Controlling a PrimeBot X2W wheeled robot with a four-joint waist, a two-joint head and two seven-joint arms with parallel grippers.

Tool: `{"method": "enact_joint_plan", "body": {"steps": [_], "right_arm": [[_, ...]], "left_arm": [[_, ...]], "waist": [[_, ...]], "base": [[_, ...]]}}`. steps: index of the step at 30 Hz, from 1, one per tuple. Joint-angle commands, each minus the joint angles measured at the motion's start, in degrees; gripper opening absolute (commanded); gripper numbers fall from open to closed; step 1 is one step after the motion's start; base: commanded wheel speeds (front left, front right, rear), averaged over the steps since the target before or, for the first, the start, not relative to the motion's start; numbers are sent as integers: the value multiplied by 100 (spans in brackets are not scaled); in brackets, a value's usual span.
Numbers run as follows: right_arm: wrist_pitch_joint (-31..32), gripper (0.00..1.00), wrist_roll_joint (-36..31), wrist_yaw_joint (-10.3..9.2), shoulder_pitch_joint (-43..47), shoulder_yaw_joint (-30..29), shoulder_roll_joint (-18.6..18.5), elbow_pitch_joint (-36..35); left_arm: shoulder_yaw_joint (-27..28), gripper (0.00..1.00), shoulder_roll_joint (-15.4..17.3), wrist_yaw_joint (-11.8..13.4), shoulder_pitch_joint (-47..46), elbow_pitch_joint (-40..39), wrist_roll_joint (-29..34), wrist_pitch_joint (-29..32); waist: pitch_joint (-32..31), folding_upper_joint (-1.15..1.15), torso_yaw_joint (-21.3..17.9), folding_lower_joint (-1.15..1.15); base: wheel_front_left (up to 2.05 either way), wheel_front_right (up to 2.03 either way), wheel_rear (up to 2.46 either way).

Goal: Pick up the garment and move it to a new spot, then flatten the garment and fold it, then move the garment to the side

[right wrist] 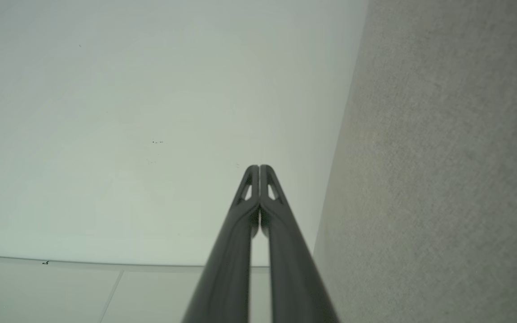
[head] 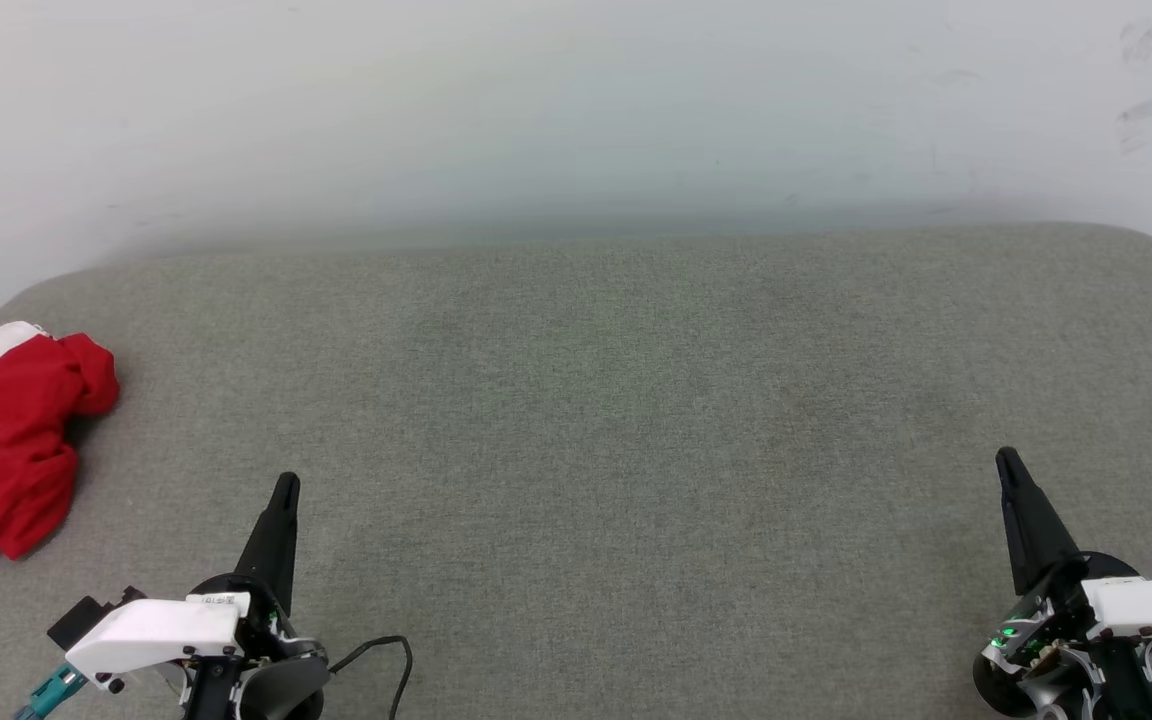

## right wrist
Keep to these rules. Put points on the grey fabric sofa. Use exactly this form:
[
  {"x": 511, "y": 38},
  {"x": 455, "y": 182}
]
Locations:
[{"x": 442, "y": 170}]

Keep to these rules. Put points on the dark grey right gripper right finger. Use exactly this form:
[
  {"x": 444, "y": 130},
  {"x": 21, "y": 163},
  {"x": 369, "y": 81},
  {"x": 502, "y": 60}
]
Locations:
[{"x": 292, "y": 269}]

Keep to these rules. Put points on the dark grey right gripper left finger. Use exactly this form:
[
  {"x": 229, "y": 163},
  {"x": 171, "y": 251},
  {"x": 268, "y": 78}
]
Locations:
[{"x": 229, "y": 269}]

